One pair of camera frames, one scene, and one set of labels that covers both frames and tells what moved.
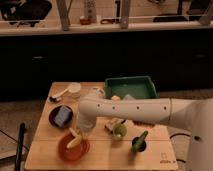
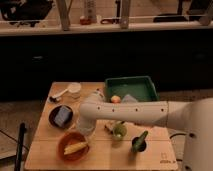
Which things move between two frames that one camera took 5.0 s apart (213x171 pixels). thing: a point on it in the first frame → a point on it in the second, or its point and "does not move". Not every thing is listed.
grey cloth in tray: [128, 97] does not move
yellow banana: [77, 139] → [74, 147]
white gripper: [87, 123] does not move
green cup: [119, 131] does not move
